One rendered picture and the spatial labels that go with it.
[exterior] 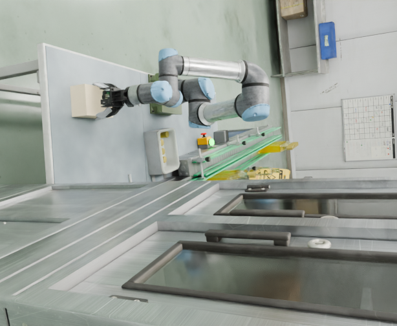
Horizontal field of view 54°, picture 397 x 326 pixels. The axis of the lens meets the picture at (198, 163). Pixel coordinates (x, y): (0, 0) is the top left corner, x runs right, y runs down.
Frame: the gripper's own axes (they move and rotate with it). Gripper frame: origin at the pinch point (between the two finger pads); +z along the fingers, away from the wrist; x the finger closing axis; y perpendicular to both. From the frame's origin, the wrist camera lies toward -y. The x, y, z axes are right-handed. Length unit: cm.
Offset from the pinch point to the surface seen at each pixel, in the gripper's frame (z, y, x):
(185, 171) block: -5, -63, 33
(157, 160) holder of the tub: -0.5, -43.0, 25.4
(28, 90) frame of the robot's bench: 60, -20, -14
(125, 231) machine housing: -59, 63, 37
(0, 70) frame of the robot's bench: 34.0, 16.0, -14.8
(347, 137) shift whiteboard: -33, -663, 10
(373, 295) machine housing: -104, 74, 41
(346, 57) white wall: -39, -644, -135
